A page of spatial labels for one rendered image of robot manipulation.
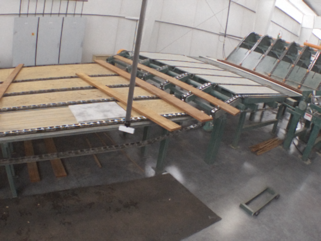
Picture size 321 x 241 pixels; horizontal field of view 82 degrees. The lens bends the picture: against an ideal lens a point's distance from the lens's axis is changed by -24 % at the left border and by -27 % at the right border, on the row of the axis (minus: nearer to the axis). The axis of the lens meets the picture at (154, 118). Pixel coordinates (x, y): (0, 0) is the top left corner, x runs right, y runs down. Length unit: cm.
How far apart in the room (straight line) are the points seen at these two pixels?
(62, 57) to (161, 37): 425
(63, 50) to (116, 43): 227
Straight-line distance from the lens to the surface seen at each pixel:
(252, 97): 390
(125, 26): 893
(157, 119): 250
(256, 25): 1444
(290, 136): 508
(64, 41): 761
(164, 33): 984
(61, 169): 306
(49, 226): 237
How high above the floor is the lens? 181
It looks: 22 degrees down
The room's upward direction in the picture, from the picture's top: 9 degrees clockwise
